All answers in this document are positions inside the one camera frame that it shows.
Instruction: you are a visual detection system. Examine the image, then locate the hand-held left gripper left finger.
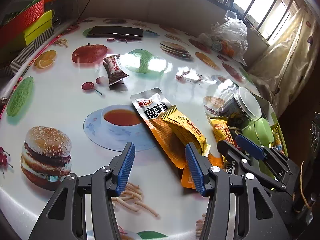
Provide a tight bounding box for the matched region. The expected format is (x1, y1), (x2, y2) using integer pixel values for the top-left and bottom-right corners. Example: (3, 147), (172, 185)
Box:
(28, 142), (136, 240)

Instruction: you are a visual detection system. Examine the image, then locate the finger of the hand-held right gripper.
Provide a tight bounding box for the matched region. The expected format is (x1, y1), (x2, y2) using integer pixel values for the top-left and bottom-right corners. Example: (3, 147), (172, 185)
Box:
(235, 134), (267, 160)
(217, 140), (250, 167)

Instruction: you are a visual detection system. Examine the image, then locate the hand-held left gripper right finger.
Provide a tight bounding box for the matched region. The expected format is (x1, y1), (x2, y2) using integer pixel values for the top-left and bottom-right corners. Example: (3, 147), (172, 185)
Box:
(185, 142), (292, 240)

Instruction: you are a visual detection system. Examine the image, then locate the orange pastry packet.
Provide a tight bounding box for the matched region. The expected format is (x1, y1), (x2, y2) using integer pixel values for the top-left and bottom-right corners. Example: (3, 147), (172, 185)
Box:
(209, 117), (237, 153)

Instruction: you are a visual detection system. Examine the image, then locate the green glass jar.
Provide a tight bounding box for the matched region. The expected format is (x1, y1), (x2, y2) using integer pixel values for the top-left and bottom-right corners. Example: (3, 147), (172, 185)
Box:
(241, 117), (275, 147)

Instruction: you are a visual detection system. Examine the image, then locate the green cardboard box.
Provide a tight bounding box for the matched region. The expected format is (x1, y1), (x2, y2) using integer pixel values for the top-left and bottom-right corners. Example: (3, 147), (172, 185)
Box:
(250, 94), (289, 178)

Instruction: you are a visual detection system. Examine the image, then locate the clear jar with white lid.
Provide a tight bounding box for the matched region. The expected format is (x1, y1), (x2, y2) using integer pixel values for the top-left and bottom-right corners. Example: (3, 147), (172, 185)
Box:
(220, 87), (262, 130)

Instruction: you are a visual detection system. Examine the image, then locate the yellow peanut crisp packet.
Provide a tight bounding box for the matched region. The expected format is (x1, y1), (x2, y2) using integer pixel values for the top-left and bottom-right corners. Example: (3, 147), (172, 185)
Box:
(160, 104), (210, 158)

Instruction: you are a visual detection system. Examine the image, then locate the white nougat candy packet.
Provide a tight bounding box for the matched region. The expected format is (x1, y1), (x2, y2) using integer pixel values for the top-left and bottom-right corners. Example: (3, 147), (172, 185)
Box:
(103, 54), (130, 85)

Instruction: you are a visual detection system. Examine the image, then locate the cream patterned curtain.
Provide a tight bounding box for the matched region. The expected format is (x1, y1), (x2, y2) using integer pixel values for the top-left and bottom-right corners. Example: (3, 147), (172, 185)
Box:
(247, 7), (320, 110)

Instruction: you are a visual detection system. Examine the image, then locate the clear plastic bag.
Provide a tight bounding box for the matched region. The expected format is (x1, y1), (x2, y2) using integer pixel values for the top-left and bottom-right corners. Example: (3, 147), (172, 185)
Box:
(199, 10), (248, 67)

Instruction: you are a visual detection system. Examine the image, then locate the window with bars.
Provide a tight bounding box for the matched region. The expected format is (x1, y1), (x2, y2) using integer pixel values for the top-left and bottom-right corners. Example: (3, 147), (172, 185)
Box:
(175, 0), (308, 40)

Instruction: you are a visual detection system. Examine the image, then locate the black smartphone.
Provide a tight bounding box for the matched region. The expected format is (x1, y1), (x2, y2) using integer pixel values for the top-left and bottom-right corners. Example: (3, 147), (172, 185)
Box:
(86, 25), (145, 38)

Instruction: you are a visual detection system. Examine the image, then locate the yellow-green box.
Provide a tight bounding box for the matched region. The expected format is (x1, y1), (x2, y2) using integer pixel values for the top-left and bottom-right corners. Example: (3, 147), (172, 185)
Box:
(22, 10), (54, 46)

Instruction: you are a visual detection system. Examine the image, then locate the red woven pattern box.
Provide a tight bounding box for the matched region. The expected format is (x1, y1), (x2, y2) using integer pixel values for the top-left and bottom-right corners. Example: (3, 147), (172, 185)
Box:
(0, 0), (45, 48)

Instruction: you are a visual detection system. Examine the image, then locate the yellow cord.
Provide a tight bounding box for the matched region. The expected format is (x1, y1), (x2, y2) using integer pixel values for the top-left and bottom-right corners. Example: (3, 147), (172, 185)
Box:
(297, 160), (313, 209)

